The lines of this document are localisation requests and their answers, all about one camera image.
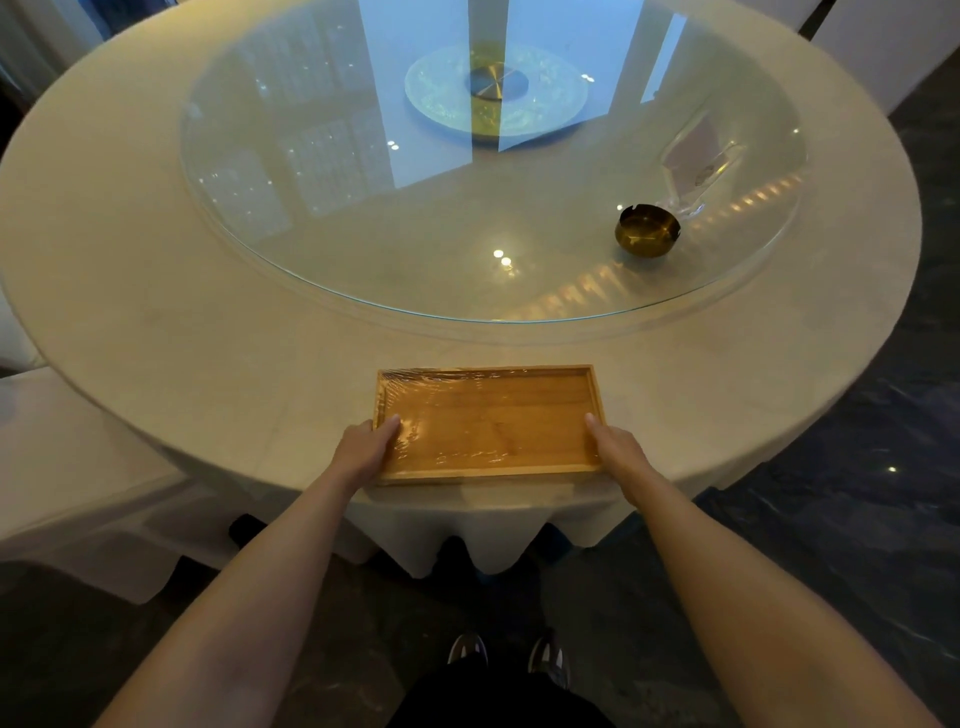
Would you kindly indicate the person's right hand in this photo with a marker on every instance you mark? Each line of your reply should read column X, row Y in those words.
column 622, row 461

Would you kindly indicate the person's left hand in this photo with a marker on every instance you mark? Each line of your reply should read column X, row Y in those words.
column 364, row 454

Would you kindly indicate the person's left forearm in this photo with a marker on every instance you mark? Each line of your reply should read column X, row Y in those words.
column 247, row 607

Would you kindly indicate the person's right forearm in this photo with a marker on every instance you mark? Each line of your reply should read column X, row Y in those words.
column 750, row 622

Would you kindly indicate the person's right shoe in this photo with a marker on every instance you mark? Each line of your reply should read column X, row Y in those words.
column 549, row 660

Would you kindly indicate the person's shoe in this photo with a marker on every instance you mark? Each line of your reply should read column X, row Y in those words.
column 549, row 660
column 468, row 649

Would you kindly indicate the person's left shoe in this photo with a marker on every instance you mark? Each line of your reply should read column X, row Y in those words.
column 468, row 649

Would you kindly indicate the person's black trousers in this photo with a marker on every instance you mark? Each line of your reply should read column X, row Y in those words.
column 495, row 701

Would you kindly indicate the brass ashtray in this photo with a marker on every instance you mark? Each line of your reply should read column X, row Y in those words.
column 647, row 231

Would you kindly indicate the round glass turntable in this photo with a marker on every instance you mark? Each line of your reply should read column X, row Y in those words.
column 420, row 225

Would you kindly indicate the round white-clothed table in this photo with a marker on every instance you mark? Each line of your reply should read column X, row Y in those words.
column 135, row 300

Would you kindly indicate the white-covered chair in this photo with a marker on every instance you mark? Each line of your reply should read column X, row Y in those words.
column 892, row 45
column 15, row 337
column 82, row 480

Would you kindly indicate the clear acrylic sign holder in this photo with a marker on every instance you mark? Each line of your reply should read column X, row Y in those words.
column 701, row 161

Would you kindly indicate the pale patterned turntable centre disc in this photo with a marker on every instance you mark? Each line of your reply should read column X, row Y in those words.
column 547, row 94

